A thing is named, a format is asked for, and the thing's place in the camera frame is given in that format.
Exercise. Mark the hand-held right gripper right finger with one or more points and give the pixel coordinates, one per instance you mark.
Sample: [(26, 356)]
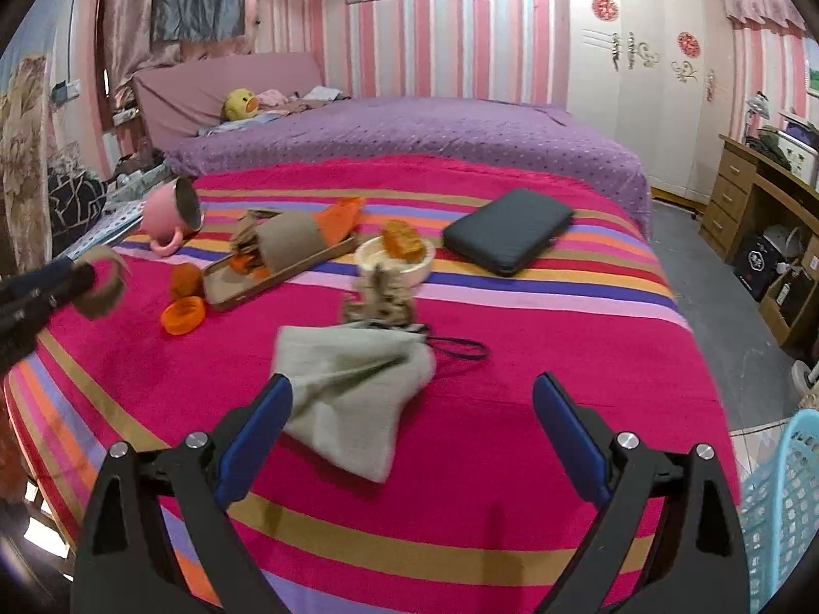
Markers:
[(569, 435)]

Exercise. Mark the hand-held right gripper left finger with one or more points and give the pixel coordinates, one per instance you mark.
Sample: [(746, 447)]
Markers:
[(256, 435)]

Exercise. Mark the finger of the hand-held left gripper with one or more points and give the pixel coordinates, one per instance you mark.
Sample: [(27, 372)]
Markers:
[(22, 336), (57, 284)]

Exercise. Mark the brown paper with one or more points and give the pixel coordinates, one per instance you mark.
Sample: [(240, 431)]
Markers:
[(377, 300), (246, 230)]

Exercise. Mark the blue plastic basket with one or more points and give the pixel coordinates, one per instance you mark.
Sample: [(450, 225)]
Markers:
[(787, 505)]

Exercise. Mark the perforated white rack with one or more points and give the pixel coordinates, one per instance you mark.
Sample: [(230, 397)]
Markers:
[(105, 224)]

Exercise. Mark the black patterned cloth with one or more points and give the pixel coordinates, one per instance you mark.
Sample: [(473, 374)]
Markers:
[(73, 204)]

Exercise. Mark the striped pink blanket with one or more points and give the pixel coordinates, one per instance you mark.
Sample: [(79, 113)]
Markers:
[(512, 345)]

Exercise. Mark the pink mug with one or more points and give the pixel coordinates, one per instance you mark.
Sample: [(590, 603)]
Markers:
[(160, 214)]

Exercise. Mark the orange sponge ball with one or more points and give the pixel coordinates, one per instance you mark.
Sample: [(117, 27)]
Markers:
[(185, 278)]

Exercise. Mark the orange plastic lid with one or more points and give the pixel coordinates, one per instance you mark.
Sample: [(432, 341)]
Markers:
[(182, 316)]

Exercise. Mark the small orange scraps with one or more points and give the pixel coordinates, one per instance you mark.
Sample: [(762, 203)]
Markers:
[(243, 263)]

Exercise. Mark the large cardboard roll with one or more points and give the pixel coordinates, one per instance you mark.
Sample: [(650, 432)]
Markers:
[(288, 240)]

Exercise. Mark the black zip case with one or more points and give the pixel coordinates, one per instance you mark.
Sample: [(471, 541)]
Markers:
[(505, 230)]

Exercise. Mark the pink padded headboard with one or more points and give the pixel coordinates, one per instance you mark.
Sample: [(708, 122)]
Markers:
[(185, 96)]

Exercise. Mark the orange plastic wedge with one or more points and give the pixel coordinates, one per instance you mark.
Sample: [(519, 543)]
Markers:
[(339, 217)]

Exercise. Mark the orange sponge chunk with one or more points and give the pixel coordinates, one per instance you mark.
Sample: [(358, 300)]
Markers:
[(403, 240)]

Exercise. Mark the black printed box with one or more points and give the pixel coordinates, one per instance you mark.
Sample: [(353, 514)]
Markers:
[(755, 265)]

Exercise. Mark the yellow duck plush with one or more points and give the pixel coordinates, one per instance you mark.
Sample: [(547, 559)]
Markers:
[(240, 105)]

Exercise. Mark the open cardboard box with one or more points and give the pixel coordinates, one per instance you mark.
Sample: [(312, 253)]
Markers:
[(790, 300)]

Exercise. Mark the pink satin curtain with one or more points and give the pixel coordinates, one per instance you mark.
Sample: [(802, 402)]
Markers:
[(125, 25)]

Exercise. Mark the white appliance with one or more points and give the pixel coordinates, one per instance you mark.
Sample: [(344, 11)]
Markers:
[(780, 243)]

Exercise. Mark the pile of clothes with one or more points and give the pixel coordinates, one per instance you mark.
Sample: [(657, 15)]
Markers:
[(281, 99)]

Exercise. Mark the wooden desk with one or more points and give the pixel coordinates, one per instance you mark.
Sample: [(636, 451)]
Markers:
[(729, 192)]

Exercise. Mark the purple dotted bedspread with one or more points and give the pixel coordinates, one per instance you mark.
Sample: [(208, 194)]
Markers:
[(448, 134)]

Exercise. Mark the white wardrobe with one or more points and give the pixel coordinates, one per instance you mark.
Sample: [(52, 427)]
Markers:
[(640, 109)]

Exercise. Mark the white storage box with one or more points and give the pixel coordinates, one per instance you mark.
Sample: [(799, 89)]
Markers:
[(800, 153)]

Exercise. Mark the desk lamp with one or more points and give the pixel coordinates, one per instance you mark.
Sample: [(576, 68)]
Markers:
[(758, 112)]

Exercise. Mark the small framed photo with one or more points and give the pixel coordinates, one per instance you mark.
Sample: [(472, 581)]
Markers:
[(812, 70)]

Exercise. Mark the floral wall hanging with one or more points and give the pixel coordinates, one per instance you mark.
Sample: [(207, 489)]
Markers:
[(25, 160)]

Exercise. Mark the wall socket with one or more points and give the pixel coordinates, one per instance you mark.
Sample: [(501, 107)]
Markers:
[(67, 91)]

